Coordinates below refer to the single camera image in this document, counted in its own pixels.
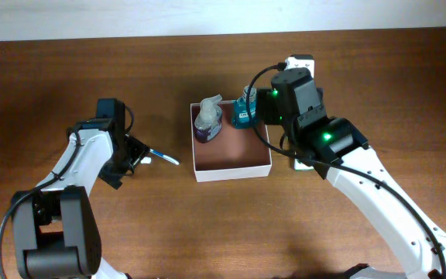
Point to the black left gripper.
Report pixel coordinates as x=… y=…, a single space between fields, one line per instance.
x=114 y=176

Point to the blue white toothbrush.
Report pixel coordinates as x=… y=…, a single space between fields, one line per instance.
x=147 y=159

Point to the purple hand soap pump bottle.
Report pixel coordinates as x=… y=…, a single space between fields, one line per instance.
x=208 y=122

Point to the white cardboard box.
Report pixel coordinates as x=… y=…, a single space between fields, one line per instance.
x=232 y=154

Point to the teal mouthwash bottle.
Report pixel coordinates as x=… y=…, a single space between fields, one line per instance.
x=244 y=109

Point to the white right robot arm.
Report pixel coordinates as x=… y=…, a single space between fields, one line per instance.
x=341 y=155

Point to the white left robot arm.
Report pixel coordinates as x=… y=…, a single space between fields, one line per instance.
x=53 y=225

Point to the green white soap box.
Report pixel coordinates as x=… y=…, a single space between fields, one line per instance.
x=299 y=166

